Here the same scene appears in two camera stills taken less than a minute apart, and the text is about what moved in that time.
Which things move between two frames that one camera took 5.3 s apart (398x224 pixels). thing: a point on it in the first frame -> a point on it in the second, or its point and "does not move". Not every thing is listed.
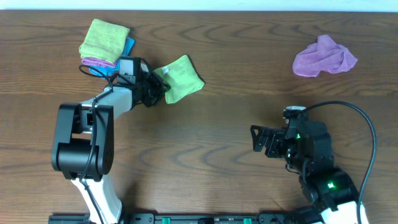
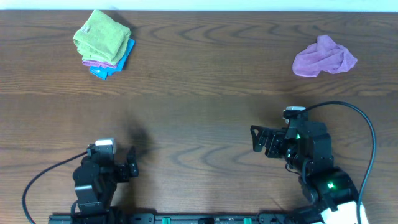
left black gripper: [160, 87] -> [125, 169]
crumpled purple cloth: [324, 55] does not move
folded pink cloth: [99, 62] does not move
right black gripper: [276, 137] does not move
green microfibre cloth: [182, 77] -> [102, 38]
